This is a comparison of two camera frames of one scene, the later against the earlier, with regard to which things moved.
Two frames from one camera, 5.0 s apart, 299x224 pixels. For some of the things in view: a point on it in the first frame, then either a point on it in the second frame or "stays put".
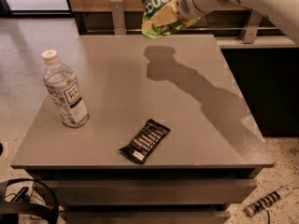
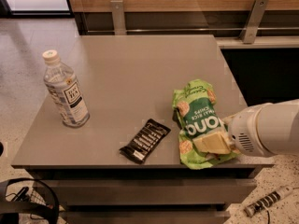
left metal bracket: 119,19 stays put
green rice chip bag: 161,15 → 195,114
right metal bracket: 249,30 stays put
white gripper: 189,2 → 244,131
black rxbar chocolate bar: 145,142 stays put
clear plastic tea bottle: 64,89 stays put
